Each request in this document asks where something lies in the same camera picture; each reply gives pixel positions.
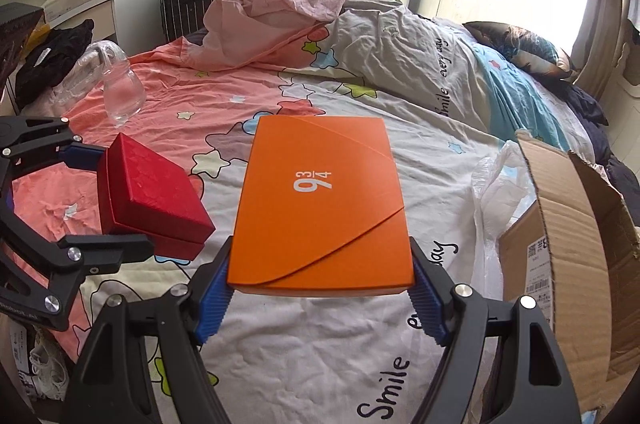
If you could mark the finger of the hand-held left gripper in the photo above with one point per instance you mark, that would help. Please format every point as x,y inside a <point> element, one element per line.
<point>82,156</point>
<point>100,249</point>

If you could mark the clear plastic bag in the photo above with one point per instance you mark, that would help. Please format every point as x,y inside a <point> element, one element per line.
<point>85,63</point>

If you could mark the black clothing pile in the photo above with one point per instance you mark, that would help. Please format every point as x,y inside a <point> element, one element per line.
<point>55,58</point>

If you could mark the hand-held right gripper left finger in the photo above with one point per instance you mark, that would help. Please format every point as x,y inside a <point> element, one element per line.
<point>215,300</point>

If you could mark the dark navy blanket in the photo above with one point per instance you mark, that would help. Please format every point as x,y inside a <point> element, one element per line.
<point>595,123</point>

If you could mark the dark patterned pillow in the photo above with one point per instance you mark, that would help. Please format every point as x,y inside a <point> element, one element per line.
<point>520,46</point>

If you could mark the orange box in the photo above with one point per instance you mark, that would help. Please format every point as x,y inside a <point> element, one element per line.
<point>320,214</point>

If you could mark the red gift box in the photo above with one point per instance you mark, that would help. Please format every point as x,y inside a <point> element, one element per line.
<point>150,199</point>

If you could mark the white desk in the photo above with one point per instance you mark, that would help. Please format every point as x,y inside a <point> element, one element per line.
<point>95,19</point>

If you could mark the dark textured box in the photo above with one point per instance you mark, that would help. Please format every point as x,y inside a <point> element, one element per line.
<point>17,33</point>

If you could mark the printed star bedsheet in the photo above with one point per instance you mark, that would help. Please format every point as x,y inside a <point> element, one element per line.
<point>300,354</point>

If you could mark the white sneaker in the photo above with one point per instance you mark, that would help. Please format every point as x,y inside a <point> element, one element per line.
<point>47,369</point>

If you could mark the white plastic bag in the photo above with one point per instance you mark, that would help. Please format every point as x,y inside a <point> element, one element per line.
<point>500,204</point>

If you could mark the crumpled printed duvet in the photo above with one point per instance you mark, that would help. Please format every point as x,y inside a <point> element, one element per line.
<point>400,43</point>

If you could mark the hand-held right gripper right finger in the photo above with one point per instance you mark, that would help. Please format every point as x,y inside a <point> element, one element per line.
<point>430,305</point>

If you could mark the cardboard box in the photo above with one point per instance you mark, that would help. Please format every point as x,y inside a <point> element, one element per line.
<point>575,229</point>

